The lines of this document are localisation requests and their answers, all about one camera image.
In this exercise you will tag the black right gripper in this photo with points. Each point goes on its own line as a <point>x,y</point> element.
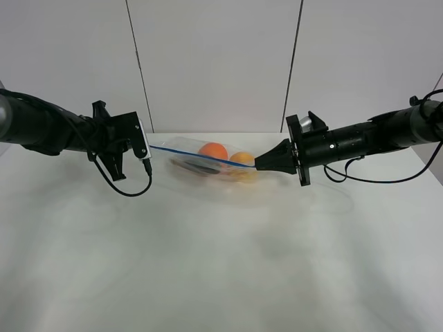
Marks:
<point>289,156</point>

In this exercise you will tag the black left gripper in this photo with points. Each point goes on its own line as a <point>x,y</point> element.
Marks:
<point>114,136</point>

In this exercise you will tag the clear zip bag blue seal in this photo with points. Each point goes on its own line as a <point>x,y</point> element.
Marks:
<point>216,187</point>

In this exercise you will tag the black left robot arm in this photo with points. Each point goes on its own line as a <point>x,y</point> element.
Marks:
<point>48,129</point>

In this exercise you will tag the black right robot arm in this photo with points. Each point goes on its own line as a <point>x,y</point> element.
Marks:
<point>419,124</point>

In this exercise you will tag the yellow pear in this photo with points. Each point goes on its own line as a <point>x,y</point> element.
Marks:
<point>243,174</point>

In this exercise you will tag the orange fruit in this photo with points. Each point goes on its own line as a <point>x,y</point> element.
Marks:
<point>214,150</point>

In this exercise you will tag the purple eggplant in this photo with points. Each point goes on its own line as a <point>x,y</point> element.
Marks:
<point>195,167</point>

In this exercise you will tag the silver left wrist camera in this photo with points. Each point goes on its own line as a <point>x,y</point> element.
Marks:
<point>140,143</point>

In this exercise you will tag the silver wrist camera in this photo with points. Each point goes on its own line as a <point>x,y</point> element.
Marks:
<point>306,124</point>
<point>140,143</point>

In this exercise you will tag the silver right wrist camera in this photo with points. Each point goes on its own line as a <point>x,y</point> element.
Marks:
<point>306,124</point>

